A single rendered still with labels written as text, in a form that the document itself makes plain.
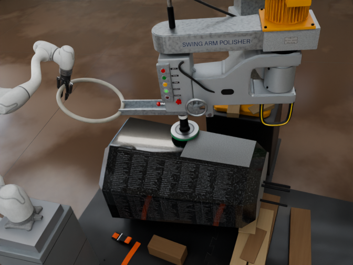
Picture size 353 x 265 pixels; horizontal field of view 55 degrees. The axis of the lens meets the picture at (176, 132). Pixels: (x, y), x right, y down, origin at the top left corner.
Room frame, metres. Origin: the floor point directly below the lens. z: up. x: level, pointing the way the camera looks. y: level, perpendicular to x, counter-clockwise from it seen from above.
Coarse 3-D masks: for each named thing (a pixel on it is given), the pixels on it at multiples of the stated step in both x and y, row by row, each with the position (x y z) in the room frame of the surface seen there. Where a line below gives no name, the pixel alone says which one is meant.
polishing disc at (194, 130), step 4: (188, 120) 2.07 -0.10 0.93; (176, 124) 2.04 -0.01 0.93; (192, 124) 2.02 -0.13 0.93; (196, 124) 2.01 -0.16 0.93; (172, 128) 2.00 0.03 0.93; (176, 128) 1.99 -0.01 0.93; (192, 128) 1.97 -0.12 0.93; (196, 128) 1.96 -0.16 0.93; (172, 132) 1.95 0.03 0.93; (176, 132) 1.95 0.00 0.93; (180, 132) 1.94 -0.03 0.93; (184, 132) 1.93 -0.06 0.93; (188, 132) 1.93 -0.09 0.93; (192, 132) 1.92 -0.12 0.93; (196, 132) 1.91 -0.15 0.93; (176, 136) 1.90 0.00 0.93; (180, 136) 1.90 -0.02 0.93; (184, 136) 1.89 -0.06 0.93; (188, 136) 1.89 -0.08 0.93; (192, 136) 1.88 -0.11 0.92
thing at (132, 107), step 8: (128, 104) 2.10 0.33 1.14; (136, 104) 2.09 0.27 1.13; (144, 104) 2.08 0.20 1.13; (152, 104) 2.07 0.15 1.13; (128, 112) 1.99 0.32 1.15; (136, 112) 1.98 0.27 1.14; (144, 112) 1.97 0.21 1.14; (152, 112) 1.96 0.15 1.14; (160, 112) 1.95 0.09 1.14; (176, 112) 1.92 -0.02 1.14; (184, 112) 1.91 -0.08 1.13; (192, 112) 1.90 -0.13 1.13; (200, 112) 1.89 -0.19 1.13
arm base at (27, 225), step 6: (36, 210) 1.41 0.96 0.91; (30, 216) 1.35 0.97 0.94; (36, 216) 1.36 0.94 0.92; (42, 216) 1.36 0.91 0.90; (6, 222) 1.35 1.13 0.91; (12, 222) 1.32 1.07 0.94; (18, 222) 1.31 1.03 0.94; (24, 222) 1.31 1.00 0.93; (30, 222) 1.32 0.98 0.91; (6, 228) 1.31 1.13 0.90; (12, 228) 1.31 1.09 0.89; (18, 228) 1.30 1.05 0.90; (24, 228) 1.29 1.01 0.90; (30, 228) 1.29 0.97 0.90
